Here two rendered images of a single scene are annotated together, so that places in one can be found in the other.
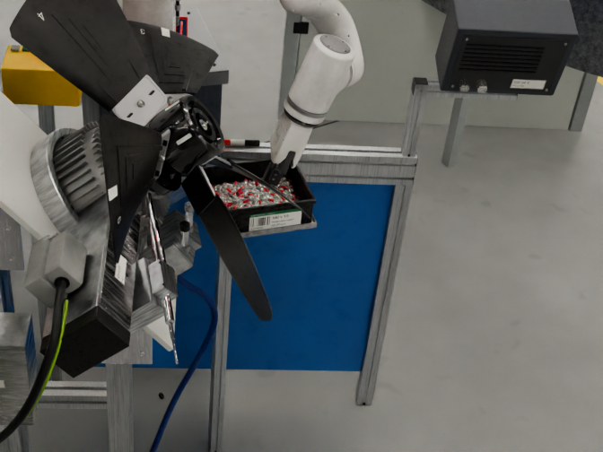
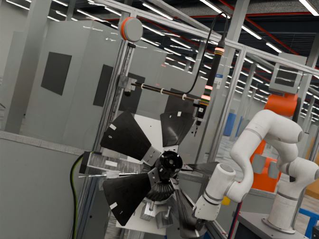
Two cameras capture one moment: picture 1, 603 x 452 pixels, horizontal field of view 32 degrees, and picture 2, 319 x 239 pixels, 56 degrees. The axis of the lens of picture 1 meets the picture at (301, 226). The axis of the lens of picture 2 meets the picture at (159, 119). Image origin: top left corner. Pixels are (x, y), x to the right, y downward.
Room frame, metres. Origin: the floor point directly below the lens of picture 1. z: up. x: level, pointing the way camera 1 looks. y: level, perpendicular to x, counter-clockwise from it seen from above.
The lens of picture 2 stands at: (1.32, -1.21, 1.51)
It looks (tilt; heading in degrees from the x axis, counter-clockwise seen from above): 4 degrees down; 85
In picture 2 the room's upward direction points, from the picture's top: 16 degrees clockwise
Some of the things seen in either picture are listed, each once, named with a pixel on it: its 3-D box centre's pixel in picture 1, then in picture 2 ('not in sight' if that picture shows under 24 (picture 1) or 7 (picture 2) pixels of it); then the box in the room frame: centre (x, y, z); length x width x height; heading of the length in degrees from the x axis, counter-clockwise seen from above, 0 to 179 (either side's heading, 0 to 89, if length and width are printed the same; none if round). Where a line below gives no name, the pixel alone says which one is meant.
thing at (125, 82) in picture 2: not in sight; (126, 82); (1.21, 0.71, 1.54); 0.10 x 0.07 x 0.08; 132
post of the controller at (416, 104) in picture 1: (414, 117); not in sight; (2.06, -0.23, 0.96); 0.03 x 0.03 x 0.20; 7
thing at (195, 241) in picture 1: (172, 237); (164, 219); (1.60, 0.25, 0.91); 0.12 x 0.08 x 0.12; 97
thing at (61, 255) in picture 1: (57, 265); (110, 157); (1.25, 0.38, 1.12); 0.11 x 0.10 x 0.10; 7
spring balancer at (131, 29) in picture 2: not in sight; (131, 30); (1.15, 0.78, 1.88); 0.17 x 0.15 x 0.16; 7
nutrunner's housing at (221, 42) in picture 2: not in sight; (210, 80); (1.64, 0.25, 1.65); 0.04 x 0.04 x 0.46
